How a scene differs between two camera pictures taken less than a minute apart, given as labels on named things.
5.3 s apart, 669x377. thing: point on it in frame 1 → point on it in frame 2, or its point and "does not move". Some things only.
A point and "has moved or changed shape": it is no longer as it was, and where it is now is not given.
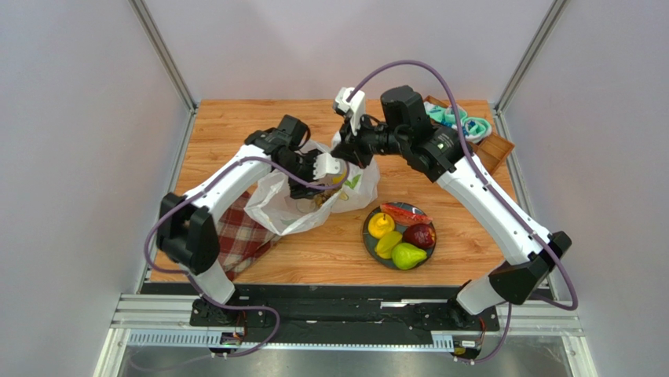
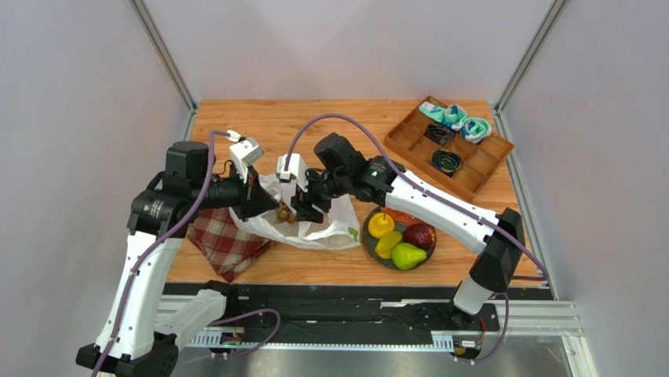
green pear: x=406 y=255 does not move
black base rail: x=345 y=309 does not move
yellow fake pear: x=380 y=223 does not move
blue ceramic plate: x=370 y=242 does not move
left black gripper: x=298 y=190 → x=253 y=199
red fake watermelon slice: x=404 y=217 does not move
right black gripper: x=352 y=148 → x=307 y=199
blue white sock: x=477 y=129 does not move
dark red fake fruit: x=422 y=234 does not move
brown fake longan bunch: x=319 y=199 has moved or changed shape
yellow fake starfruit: x=385 y=243 does not move
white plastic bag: x=272 y=203 has moved or changed shape
